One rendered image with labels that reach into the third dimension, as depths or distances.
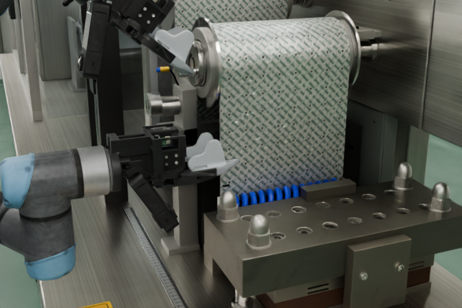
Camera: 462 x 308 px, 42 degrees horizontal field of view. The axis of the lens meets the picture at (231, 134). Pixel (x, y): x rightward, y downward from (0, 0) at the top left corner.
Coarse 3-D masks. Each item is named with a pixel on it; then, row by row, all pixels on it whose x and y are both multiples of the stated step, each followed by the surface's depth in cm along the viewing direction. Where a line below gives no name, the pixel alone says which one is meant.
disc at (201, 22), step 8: (200, 24) 98; (208, 24) 94; (208, 32) 95; (216, 40) 93; (216, 48) 92; (216, 56) 93; (216, 64) 93; (216, 72) 94; (216, 80) 94; (216, 88) 95; (216, 96) 95; (208, 104) 99
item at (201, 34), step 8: (192, 32) 100; (200, 32) 96; (200, 40) 97; (208, 40) 94; (208, 48) 94; (352, 48) 102; (208, 56) 94; (352, 56) 103; (208, 64) 94; (208, 72) 95; (208, 80) 95; (200, 88) 99; (208, 88) 96; (200, 96) 100; (208, 96) 98
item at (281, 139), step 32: (256, 96) 97; (288, 96) 100; (320, 96) 102; (224, 128) 97; (256, 128) 99; (288, 128) 101; (320, 128) 104; (256, 160) 101; (288, 160) 103; (320, 160) 106; (256, 192) 103
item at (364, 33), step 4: (356, 28) 108; (360, 28) 108; (364, 28) 108; (368, 28) 110; (360, 32) 106; (364, 32) 106; (368, 32) 106; (372, 32) 107; (376, 32) 107; (380, 32) 107; (360, 36) 106; (364, 36) 106; (368, 36) 107; (372, 36) 107; (376, 36) 107
